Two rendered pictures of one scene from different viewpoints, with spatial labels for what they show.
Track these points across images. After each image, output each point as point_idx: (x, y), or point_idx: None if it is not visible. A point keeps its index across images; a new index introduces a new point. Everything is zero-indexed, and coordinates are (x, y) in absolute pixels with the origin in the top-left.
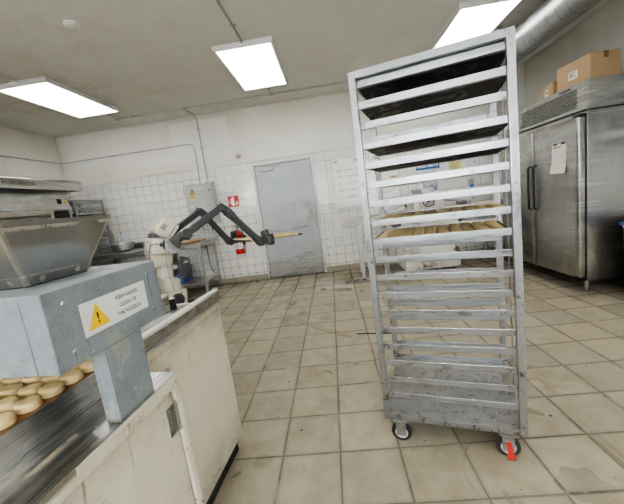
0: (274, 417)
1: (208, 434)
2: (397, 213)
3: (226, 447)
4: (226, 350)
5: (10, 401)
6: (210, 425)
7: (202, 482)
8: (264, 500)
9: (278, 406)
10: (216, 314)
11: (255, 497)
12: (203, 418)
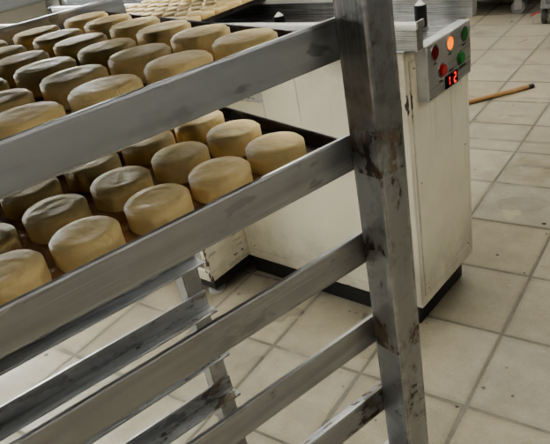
0: (484, 381)
1: (323, 217)
2: (193, 52)
3: (363, 273)
4: (406, 155)
5: (154, 14)
6: (330, 212)
7: (302, 247)
8: (296, 340)
9: (525, 395)
10: None
11: (308, 332)
12: (315, 190)
